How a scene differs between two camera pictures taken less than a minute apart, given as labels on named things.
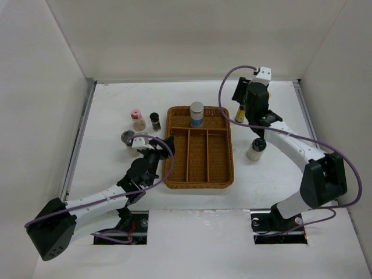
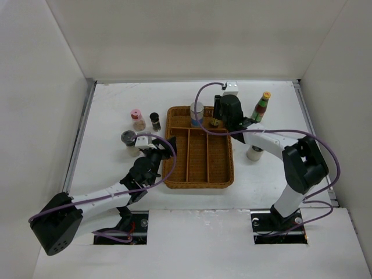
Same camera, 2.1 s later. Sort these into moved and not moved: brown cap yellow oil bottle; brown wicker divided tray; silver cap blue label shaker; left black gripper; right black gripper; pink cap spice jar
Moved: brown cap yellow oil bottle; right black gripper
Not moved: brown wicker divided tray; silver cap blue label shaker; pink cap spice jar; left black gripper
